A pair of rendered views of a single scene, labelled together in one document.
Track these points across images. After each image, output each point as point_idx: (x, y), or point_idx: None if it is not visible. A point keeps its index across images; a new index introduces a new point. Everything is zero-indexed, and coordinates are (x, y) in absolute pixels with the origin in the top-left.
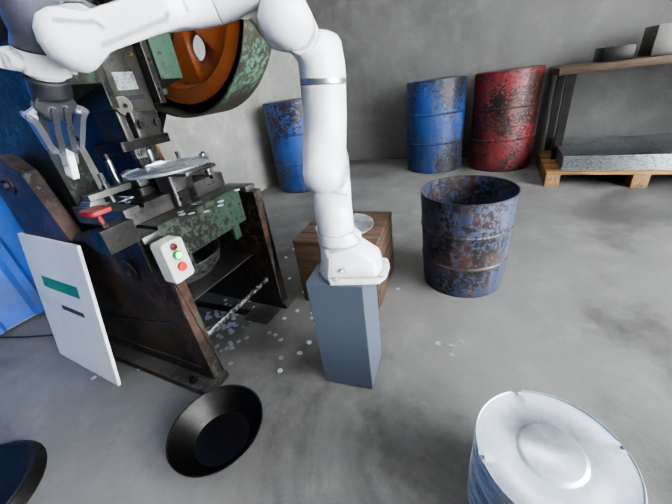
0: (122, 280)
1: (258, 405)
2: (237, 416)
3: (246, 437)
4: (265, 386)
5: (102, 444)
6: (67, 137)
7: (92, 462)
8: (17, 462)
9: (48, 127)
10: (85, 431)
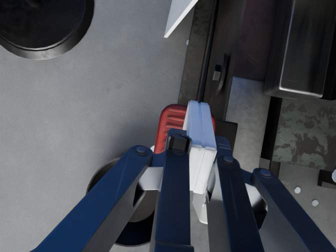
0: (226, 37)
1: None
2: (154, 200)
3: (136, 220)
4: (191, 213)
5: (105, 80)
6: (212, 227)
7: (89, 85)
8: (69, 18)
9: (155, 229)
10: (112, 49)
